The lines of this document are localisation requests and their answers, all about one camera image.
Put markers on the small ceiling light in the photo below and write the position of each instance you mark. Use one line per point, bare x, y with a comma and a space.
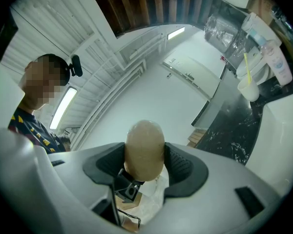
176, 33

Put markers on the person's black printed shirt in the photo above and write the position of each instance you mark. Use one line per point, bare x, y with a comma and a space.
29, 128

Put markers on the person's head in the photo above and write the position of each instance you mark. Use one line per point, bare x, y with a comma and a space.
44, 82

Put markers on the small black box device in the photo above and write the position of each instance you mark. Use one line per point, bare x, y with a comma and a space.
127, 189

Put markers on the wooden slatted step platform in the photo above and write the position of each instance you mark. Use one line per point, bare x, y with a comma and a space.
196, 138

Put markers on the beige soap bar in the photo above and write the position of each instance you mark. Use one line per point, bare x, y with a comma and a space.
144, 150

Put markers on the pink lotion bottle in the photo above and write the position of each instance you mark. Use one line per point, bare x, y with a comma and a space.
278, 62

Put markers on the small brown cardboard box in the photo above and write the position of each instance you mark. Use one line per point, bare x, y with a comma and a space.
262, 5

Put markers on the white door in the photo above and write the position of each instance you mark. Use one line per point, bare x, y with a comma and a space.
193, 75

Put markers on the black head-mounted camera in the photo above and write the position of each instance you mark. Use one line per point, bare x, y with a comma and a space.
76, 66

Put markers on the white cup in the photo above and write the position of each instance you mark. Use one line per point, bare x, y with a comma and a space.
249, 91

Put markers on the white box appliance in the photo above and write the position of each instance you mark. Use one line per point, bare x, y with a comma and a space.
254, 67

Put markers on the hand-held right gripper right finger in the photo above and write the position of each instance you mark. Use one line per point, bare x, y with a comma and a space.
222, 179

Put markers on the white rectangular sink basin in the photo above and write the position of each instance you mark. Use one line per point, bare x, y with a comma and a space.
280, 140

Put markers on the plastic-wrapped grey appliance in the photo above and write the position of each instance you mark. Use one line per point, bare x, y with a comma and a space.
222, 35

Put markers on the wall switch plate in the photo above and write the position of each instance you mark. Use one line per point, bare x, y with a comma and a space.
169, 75

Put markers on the black marble vanity counter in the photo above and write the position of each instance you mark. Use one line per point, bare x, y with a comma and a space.
229, 130

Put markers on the long ceiling light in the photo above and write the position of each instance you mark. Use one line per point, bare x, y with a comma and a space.
63, 107

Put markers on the yellow toothbrush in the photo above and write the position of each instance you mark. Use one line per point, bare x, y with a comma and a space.
247, 67

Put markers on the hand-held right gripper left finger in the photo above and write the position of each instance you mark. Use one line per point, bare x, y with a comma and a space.
70, 169

